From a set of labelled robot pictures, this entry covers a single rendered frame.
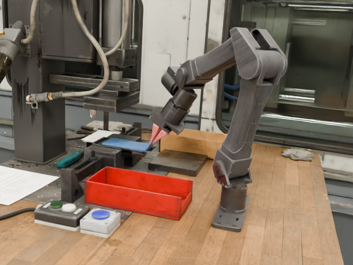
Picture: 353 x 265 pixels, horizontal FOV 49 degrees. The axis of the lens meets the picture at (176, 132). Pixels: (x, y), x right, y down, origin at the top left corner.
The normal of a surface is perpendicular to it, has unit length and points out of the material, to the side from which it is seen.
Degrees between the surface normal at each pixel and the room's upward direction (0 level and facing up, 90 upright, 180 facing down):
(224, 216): 0
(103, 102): 90
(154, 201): 90
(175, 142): 90
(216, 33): 90
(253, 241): 0
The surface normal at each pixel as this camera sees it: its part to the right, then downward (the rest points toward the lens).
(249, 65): -0.83, 0.09
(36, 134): -0.28, 0.23
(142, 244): 0.06, -0.97
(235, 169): 0.52, 0.48
